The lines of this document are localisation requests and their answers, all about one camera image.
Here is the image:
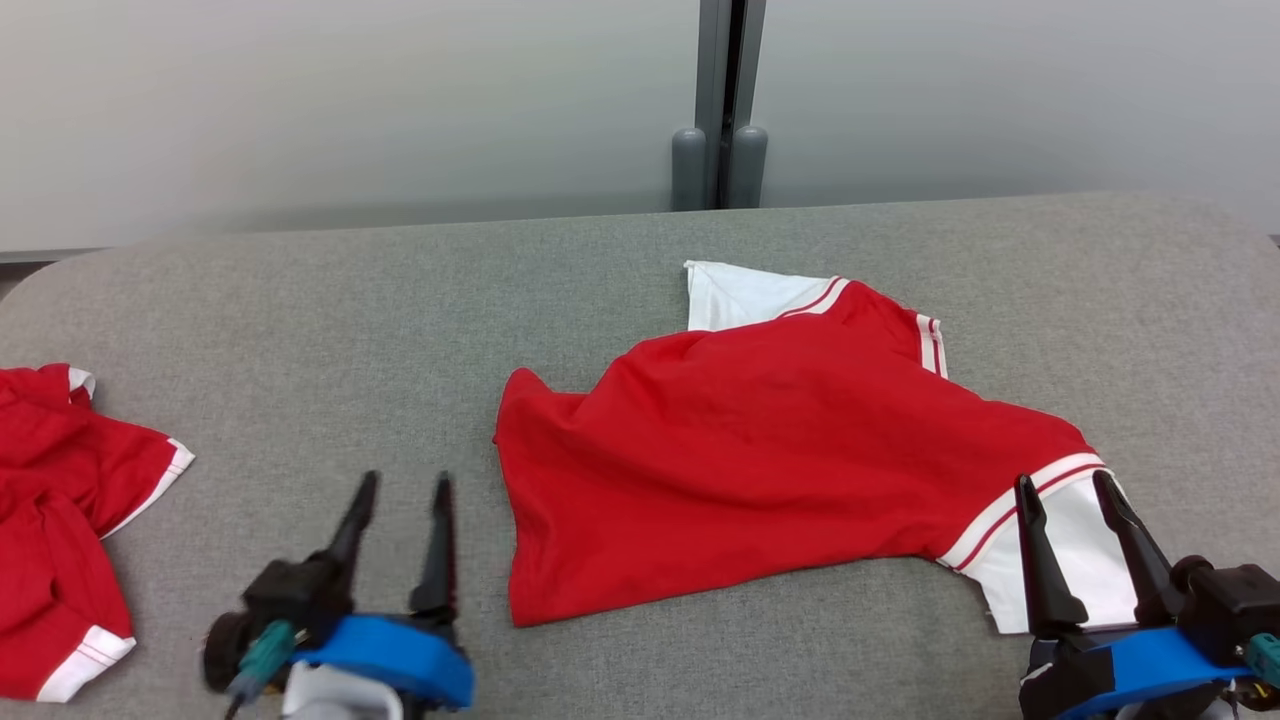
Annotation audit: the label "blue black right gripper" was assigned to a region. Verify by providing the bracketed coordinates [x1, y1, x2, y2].
[1014, 470, 1259, 720]

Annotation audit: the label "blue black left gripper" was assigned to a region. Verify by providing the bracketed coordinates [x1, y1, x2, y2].
[290, 470, 477, 720]

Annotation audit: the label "red shorts with white stripes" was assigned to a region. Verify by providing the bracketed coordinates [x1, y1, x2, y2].
[0, 363, 197, 704]

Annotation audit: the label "red jersey with white sleeves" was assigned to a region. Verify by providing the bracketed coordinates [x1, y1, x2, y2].
[493, 260, 1143, 637]

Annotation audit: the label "left cable with teal plug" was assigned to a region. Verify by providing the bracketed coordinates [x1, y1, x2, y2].
[224, 620, 299, 720]

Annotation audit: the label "grey cylindrical post foot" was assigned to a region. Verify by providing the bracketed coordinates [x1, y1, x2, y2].
[671, 127, 709, 212]
[727, 125, 770, 210]

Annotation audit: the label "grey metal partition post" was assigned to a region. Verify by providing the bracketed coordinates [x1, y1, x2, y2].
[695, 0, 768, 209]

